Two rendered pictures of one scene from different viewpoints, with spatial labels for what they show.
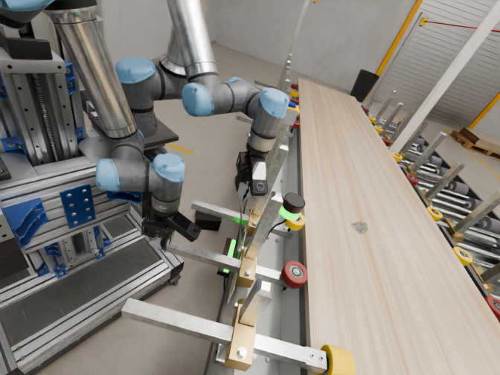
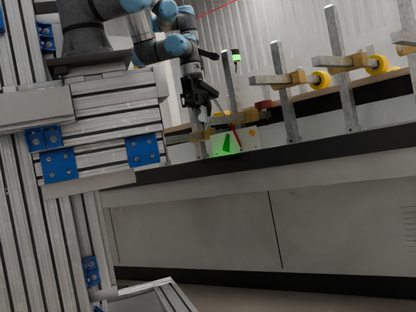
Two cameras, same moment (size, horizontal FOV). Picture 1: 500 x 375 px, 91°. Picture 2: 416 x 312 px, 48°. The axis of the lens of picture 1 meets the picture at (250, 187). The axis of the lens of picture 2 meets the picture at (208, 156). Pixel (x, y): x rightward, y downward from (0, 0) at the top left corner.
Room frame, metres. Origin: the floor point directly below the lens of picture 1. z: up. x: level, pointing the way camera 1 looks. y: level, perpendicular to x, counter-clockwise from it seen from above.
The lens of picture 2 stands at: (-0.80, 1.46, 0.73)
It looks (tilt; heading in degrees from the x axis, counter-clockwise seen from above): 1 degrees down; 315
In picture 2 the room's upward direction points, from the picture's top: 11 degrees counter-clockwise
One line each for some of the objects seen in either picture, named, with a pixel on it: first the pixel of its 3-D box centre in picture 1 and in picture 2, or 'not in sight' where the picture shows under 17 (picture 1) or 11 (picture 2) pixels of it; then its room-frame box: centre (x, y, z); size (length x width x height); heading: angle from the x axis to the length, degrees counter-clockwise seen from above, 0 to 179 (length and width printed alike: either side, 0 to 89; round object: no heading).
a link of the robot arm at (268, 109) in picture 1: (268, 112); (186, 20); (0.64, 0.02, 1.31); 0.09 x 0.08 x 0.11; 57
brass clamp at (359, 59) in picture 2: not in sight; (346, 64); (0.01, -0.11, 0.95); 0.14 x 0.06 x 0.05; 4
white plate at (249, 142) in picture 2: (236, 264); (233, 142); (0.56, -0.05, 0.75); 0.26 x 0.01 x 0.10; 4
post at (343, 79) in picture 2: not in sight; (342, 70); (0.03, -0.11, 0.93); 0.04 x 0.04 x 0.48; 4
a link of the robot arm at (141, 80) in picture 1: (138, 82); not in sight; (0.78, 0.47, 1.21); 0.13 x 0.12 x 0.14; 147
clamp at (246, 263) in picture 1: (248, 264); (242, 117); (0.51, -0.08, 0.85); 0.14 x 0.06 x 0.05; 4
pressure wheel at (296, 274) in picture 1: (290, 280); (265, 112); (0.50, -0.23, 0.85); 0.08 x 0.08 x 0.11
